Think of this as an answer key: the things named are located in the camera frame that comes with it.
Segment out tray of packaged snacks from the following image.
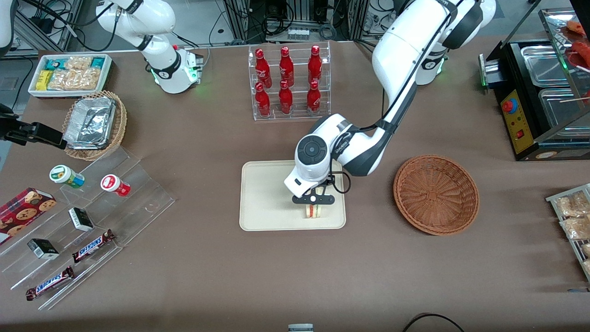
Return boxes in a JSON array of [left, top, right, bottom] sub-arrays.
[[546, 183, 590, 282]]

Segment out black food warmer appliance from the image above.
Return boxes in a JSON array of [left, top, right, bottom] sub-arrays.
[[496, 6, 590, 161]]

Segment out red cookie box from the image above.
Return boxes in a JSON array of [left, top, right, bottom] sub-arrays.
[[0, 187, 57, 245]]

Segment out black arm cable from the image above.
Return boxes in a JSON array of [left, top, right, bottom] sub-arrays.
[[328, 12, 457, 195]]

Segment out green lid snack can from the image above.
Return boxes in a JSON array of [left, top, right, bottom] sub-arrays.
[[49, 165, 86, 189]]

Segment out cream plastic tray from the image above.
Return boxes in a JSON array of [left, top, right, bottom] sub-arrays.
[[239, 159, 347, 231]]

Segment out Snickers chocolate bar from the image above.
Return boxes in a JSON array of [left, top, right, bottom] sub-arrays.
[[72, 229, 116, 264], [25, 266, 76, 302]]

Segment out clear acrylic stepped stand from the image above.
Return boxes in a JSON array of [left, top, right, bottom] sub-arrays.
[[0, 146, 176, 311]]

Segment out small clear cracker bag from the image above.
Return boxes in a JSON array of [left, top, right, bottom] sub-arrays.
[[64, 55, 93, 71]]

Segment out silver foil container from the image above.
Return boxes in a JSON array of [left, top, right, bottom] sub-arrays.
[[63, 96, 117, 150]]

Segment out white plastic snack bin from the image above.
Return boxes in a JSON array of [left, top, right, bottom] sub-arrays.
[[28, 53, 113, 99]]

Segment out red lid snack can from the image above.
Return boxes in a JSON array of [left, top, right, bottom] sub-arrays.
[[100, 174, 131, 197]]

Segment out red cola bottle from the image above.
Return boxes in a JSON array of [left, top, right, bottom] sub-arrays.
[[254, 48, 273, 89], [278, 80, 294, 115], [279, 46, 295, 88], [307, 44, 323, 86], [306, 80, 322, 115], [254, 82, 272, 118]]

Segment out large clear cracker bag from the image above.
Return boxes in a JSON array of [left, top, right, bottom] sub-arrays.
[[47, 68, 102, 91]]

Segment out light wicker basket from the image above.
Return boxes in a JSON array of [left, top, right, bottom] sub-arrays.
[[62, 90, 128, 161]]

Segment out small black box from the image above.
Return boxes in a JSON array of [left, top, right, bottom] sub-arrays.
[[68, 207, 94, 232], [26, 238, 60, 260]]

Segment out aluminium frame cart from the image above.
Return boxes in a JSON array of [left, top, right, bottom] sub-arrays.
[[12, 0, 84, 53]]

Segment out steel warmer pan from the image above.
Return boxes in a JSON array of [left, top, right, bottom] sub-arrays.
[[520, 45, 570, 88], [538, 87, 590, 130]]

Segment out clear acrylic bottle rack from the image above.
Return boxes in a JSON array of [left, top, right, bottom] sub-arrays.
[[248, 41, 332, 122]]

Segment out aluminium equipment rack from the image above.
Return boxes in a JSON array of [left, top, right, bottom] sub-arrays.
[[223, 0, 370, 43]]

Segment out brown wicker basket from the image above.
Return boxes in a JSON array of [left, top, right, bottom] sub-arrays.
[[393, 154, 480, 236]]

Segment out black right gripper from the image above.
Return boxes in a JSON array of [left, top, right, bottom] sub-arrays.
[[0, 104, 67, 149]]

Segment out black cable loop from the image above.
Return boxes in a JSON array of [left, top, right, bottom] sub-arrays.
[[401, 313, 466, 332]]

